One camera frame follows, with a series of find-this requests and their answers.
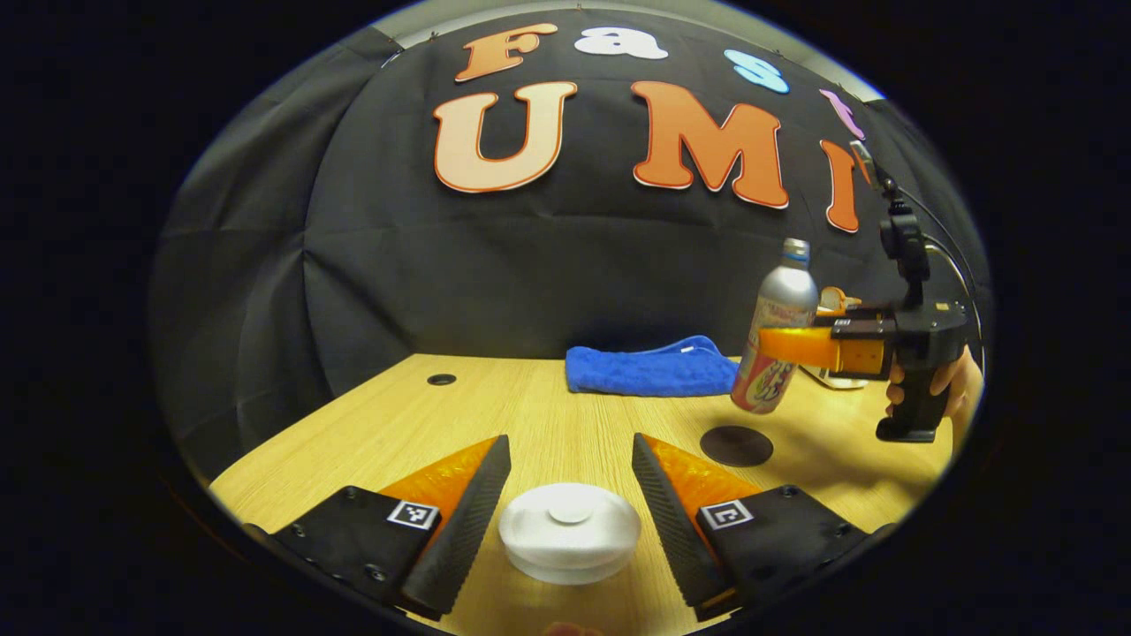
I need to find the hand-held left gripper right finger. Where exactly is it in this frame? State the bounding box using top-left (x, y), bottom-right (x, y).
top-left (631, 432), bottom-right (895, 623)

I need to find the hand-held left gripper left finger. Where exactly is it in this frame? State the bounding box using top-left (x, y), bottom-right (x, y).
top-left (243, 433), bottom-right (513, 622)

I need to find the silver water bottle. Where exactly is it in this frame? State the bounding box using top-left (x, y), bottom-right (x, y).
top-left (730, 237), bottom-right (821, 416)

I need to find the white teacup lid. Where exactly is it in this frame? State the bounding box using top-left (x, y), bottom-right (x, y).
top-left (497, 482), bottom-right (642, 575)

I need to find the dark round coaster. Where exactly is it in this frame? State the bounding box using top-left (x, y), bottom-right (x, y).
top-left (699, 425), bottom-right (775, 468)

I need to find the white toaster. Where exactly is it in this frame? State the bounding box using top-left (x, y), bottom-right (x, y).
top-left (798, 305), bottom-right (871, 390)

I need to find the blue towel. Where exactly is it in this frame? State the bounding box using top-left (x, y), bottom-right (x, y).
top-left (565, 335), bottom-right (741, 398)

